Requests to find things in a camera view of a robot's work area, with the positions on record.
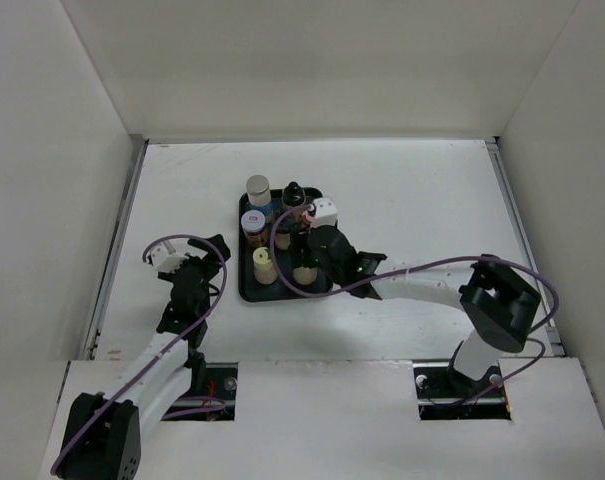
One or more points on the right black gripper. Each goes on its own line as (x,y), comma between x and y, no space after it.
(302,242)

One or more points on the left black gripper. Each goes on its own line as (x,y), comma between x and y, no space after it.
(211,262)

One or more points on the clear lid pepper grinder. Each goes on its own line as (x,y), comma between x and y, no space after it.
(304,276)

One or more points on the black lid grinder bottle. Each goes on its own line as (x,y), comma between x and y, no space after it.
(283,234)

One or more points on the yellow lid white bottle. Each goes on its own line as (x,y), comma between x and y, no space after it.
(263,267)

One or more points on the white lid red label jar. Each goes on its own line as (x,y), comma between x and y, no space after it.
(254,227)

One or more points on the small black cap spice bottle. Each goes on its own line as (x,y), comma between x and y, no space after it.
(293,195)

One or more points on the blue label silver lid jar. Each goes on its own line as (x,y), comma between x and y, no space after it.
(259,196)

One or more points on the pink lid spice bottle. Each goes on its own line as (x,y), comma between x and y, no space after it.
(309,219)

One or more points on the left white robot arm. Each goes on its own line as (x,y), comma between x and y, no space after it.
(104,431)

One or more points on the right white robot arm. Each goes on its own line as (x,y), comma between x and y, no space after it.
(500,304)

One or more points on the black plastic tray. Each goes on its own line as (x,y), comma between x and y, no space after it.
(248,287)

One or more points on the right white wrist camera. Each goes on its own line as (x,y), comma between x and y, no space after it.
(326,211)

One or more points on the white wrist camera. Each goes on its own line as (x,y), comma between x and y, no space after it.
(326,211)
(163,257)

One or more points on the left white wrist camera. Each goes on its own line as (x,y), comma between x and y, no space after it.
(163,257)

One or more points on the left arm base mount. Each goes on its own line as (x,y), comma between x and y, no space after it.
(212,394)

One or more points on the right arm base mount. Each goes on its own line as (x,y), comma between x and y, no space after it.
(446,395)

